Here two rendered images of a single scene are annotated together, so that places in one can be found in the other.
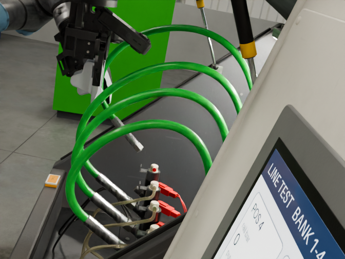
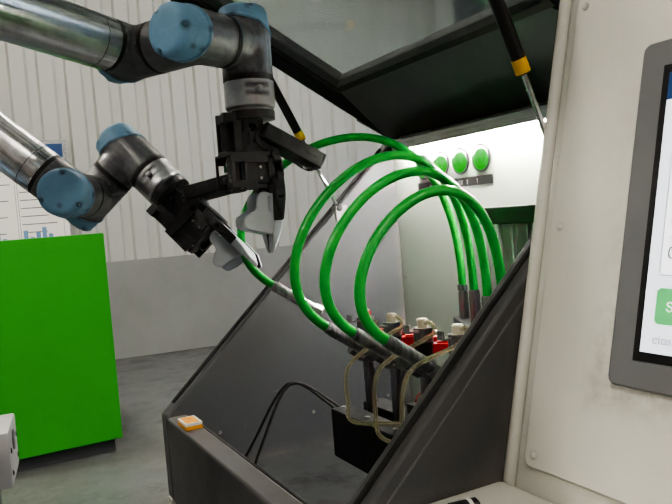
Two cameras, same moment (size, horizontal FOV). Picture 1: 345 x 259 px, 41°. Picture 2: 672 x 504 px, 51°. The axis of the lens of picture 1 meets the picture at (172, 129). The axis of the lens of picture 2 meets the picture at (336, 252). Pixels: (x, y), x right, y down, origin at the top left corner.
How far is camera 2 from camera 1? 55 cm
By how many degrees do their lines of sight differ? 27
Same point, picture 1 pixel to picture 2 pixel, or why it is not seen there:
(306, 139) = not seen: outside the picture
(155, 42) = (91, 309)
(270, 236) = not seen: outside the picture
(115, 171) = (255, 391)
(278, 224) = not seen: outside the picture
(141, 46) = (317, 158)
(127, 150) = (263, 353)
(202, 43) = (129, 312)
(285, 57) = (593, 36)
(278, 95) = (615, 58)
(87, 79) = (264, 216)
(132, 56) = (59, 341)
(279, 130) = (658, 63)
